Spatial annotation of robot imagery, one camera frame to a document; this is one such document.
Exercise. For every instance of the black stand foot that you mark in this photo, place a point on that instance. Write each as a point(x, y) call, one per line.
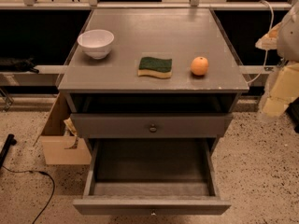
point(10, 141)

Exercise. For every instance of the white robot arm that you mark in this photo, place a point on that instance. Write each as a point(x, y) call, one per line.
point(284, 38)

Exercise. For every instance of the green yellow sponge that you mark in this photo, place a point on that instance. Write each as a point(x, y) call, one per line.
point(155, 67)

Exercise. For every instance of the black cloth on rail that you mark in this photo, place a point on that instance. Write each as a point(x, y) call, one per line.
point(17, 65)

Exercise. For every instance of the orange fruit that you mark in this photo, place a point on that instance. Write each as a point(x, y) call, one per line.
point(199, 66)

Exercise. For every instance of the grey drawer cabinet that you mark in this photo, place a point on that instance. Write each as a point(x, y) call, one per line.
point(112, 85)

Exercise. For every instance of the cardboard box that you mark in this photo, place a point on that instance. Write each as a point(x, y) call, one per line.
point(60, 146)

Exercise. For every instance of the open grey middle drawer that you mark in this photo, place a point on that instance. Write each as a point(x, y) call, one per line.
point(143, 177)

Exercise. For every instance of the white ceramic bowl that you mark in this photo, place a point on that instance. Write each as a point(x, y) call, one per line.
point(96, 43)

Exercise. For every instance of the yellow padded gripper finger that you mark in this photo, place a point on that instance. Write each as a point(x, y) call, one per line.
point(284, 91)
point(269, 40)

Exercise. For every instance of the grey top drawer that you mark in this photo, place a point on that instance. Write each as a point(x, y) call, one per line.
point(151, 126)

